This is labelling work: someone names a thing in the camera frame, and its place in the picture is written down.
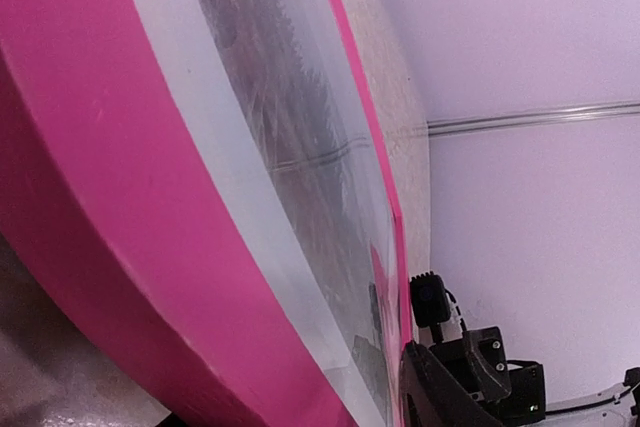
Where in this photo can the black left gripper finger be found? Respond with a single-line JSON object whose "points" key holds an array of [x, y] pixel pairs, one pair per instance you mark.
{"points": [[432, 397]]}

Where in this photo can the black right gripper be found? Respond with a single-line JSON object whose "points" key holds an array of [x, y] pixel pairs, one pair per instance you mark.
{"points": [[509, 390]]}

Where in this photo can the landscape photo print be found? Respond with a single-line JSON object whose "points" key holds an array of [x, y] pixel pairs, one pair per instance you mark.
{"points": [[289, 71]]}

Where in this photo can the pink wooden picture frame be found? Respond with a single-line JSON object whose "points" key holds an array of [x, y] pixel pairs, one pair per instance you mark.
{"points": [[84, 110]]}

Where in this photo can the white mat board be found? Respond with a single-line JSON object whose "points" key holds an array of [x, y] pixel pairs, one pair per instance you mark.
{"points": [[207, 287]]}

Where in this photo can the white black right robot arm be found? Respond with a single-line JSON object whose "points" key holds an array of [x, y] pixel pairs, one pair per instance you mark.
{"points": [[616, 406]]}

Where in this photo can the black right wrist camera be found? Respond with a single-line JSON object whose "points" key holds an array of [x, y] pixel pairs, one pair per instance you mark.
{"points": [[429, 300]]}

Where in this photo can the right aluminium corner post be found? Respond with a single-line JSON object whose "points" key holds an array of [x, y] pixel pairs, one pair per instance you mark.
{"points": [[530, 119]]}

